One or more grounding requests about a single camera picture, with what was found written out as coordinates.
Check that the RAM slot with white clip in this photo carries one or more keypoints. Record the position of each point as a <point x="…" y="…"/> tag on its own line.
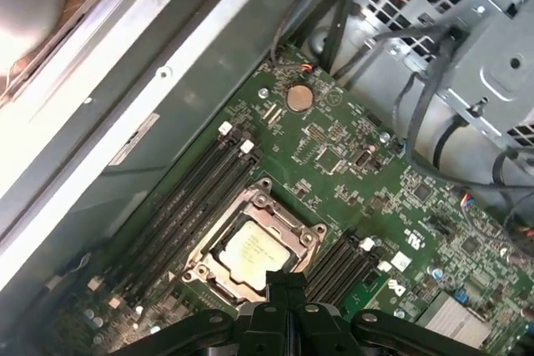
<point x="344" y="270"/>
<point x="182" y="222"/>
<point x="160" y="206"/>

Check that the grey metal drive cage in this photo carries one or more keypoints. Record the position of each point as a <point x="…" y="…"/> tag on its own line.
<point x="500" y="64"/>

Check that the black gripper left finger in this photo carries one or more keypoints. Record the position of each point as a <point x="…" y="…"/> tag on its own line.
<point x="271" y="322"/>

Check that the open black PC case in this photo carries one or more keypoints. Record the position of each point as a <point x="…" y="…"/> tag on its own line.
<point x="187" y="51"/>

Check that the round coin battery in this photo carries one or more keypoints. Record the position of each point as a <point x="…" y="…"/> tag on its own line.
<point x="299" y="97"/>

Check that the silver CPU with green rim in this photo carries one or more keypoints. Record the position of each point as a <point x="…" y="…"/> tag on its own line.
<point x="250" y="252"/>

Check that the green Dell motherboard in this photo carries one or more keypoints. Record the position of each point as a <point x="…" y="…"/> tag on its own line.
<point x="354" y="189"/>

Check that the silver finned chipset heatsink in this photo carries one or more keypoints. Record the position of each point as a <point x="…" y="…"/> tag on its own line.
<point x="454" y="322"/>

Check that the metal socket cover frame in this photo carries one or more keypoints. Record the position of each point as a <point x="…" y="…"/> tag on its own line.
<point x="283" y="222"/>

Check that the CPU socket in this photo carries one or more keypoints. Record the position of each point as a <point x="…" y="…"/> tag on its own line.
<point x="263" y="186"/>

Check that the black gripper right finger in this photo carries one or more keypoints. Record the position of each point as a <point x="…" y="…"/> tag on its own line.
<point x="308" y="327"/>

